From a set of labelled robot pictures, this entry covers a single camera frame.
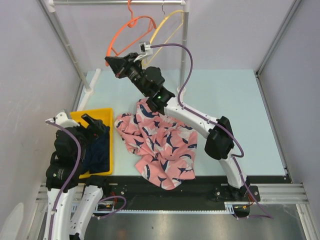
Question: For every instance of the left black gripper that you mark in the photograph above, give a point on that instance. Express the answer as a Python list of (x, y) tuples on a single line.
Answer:
[(97, 128)]

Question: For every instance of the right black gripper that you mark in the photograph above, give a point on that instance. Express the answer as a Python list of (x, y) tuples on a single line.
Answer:
[(118, 65)]

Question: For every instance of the navy blue shorts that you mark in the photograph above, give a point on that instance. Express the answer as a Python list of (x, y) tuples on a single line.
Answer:
[(97, 155)]

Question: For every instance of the orange hanger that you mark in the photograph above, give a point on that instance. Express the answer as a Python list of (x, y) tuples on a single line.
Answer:
[(133, 31)]

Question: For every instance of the pink patterned shorts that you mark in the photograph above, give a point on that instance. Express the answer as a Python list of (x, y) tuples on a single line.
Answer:
[(166, 146)]

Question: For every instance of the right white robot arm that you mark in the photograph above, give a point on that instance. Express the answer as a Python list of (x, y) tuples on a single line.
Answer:
[(220, 140)]

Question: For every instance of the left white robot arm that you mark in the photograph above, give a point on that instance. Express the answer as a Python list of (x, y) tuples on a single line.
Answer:
[(63, 174)]

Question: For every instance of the yellow plastic bin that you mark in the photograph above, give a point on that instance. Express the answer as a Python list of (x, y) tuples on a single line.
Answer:
[(106, 115)]

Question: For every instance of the metal clothes rack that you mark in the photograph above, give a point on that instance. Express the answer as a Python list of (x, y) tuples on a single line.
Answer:
[(51, 7)]

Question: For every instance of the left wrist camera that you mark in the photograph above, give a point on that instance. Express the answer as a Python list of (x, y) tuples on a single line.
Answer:
[(63, 119)]

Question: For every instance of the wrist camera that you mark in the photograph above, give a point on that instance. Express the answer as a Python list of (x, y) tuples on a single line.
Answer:
[(145, 51), (63, 119)]

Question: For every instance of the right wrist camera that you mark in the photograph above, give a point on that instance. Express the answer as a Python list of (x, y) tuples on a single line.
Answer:
[(145, 51)]

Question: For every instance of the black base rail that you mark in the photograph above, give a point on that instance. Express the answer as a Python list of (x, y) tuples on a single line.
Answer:
[(205, 193)]

